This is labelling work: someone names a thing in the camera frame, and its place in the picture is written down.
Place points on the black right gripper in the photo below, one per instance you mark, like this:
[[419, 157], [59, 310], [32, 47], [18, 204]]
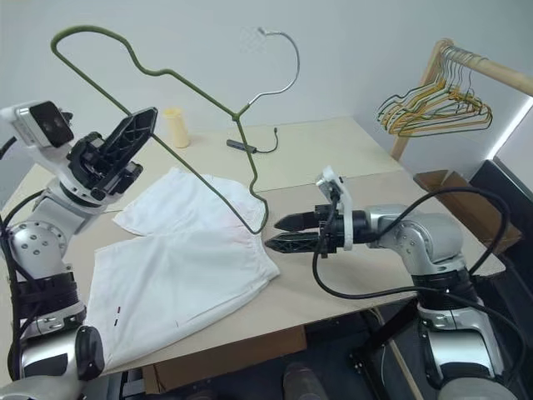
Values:
[[327, 237]]

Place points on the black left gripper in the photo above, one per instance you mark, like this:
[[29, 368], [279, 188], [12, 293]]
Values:
[[85, 164]]

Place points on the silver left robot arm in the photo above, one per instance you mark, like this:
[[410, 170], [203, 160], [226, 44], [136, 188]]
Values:
[[37, 241]]

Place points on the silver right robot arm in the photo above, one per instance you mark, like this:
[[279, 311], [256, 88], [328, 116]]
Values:
[[429, 233]]

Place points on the white shorts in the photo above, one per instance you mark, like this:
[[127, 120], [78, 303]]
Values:
[[179, 271]]

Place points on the pale yellow cylinder cup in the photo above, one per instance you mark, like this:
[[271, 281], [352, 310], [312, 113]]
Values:
[[177, 127]]

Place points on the bunch of hangers on rack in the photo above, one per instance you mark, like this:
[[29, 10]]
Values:
[[400, 132]]

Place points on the dark rounded shape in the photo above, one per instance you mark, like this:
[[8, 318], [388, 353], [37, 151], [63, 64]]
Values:
[[304, 383]]

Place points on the brown cardboard box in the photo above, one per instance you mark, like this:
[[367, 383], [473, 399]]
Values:
[[441, 179]]

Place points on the thin wooden stick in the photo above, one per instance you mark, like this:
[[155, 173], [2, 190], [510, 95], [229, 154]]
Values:
[[406, 371]]

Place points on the black chair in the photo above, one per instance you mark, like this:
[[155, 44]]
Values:
[[514, 187]]

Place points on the wooden clothes rack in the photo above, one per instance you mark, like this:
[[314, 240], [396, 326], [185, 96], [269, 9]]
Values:
[[499, 68]]

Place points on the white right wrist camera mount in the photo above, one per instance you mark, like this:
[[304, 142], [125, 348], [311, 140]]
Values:
[[339, 187]]

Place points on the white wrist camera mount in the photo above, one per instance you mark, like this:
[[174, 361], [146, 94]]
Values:
[[21, 121], [339, 187]]

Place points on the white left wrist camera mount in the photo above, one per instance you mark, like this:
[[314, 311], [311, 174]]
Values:
[[21, 121]]

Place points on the black metal table frame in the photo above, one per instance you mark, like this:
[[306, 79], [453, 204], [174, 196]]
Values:
[[375, 337]]

